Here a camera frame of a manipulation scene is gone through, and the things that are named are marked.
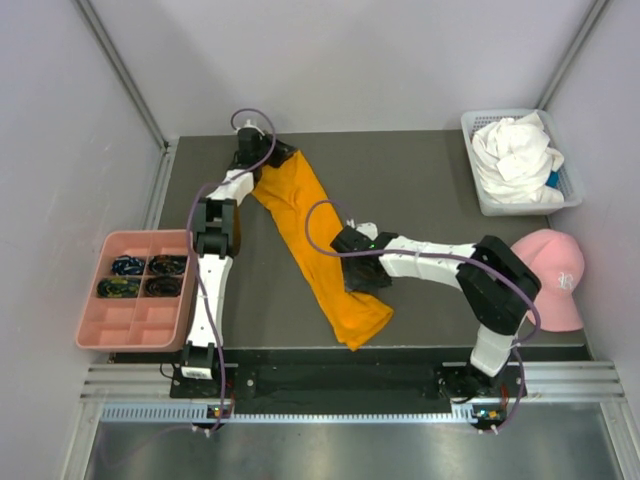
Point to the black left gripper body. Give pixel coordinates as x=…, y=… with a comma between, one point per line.
x=264, y=147

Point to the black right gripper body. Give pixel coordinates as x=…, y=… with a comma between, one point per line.
x=355, y=279

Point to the orange t shirt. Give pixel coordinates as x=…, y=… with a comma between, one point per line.
x=298, y=204

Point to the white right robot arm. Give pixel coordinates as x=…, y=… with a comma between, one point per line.
x=499, y=288

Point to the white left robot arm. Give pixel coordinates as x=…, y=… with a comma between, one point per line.
x=213, y=241

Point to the dark rolled sock upper right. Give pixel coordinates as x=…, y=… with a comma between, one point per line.
x=167, y=265

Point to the dark rolled sock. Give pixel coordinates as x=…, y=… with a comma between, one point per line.
x=167, y=265
x=163, y=286
x=126, y=265

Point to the dark rolled sock lower right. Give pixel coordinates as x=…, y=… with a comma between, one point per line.
x=163, y=286

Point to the dark rolled sock upper left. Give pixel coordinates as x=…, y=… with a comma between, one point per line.
x=126, y=265

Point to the pink divided tray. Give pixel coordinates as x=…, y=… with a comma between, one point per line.
x=142, y=324

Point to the white crumpled t shirt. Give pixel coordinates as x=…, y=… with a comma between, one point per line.
x=515, y=160

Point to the pink baseball cap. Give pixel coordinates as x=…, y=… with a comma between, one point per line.
x=556, y=259

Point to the yellow patterned rolled sock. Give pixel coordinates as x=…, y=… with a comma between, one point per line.
x=118, y=287

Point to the blue item in basket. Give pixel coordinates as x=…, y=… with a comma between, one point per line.
x=553, y=180

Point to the white plastic basket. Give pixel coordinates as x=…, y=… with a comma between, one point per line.
x=569, y=183

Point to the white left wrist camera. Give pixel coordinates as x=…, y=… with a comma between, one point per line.
x=249, y=124

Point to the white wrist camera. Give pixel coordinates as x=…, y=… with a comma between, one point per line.
x=249, y=124
x=368, y=229

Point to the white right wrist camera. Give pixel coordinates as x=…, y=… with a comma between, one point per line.
x=368, y=229

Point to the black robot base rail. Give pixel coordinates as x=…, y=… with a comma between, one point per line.
x=348, y=389

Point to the aluminium frame post left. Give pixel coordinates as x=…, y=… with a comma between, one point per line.
x=90, y=16

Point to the aluminium frame post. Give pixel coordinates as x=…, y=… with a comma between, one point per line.
x=587, y=26
x=90, y=16

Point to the aluminium frame post right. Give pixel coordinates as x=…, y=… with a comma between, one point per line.
x=587, y=26

